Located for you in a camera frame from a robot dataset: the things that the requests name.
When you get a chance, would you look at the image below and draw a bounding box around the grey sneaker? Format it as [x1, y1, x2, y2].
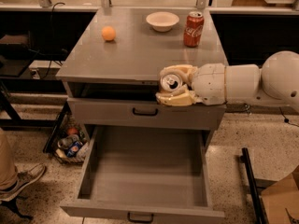
[0, 163, 46, 202]

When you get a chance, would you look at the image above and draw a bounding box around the red Coca-Cola can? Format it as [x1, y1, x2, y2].
[183, 11, 205, 48]

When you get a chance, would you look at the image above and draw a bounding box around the wire basket of snacks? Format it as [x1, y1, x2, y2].
[51, 114, 90, 164]

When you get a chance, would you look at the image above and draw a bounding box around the orange fruit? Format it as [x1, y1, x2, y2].
[101, 26, 116, 41]

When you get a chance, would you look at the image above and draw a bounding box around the blue Pepsi can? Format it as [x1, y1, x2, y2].
[66, 141, 82, 158]

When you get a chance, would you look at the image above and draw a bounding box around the tan trouser leg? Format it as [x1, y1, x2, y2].
[0, 129, 18, 190]

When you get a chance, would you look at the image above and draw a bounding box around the black metal frame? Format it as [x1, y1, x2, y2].
[241, 147, 266, 224]

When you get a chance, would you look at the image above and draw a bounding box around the grey drawer cabinet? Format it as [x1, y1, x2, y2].
[55, 7, 236, 142]

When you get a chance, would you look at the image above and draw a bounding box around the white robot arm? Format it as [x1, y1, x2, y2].
[156, 51, 299, 111]

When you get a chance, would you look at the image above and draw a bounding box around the cardboard box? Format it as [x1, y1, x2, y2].
[262, 166, 299, 224]

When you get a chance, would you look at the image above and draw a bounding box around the white bowl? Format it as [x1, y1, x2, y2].
[146, 12, 179, 33]

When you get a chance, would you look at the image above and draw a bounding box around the closed grey upper drawer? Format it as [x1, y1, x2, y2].
[67, 98, 225, 130]

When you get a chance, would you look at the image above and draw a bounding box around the orange soda can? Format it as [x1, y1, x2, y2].
[160, 73, 182, 92]

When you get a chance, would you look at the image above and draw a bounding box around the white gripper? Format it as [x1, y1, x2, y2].
[156, 63, 225, 106]

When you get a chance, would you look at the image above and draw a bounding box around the black chair base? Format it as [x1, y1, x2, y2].
[0, 197, 33, 220]

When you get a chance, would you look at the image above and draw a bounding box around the open grey middle drawer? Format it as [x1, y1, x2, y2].
[61, 126, 224, 224]

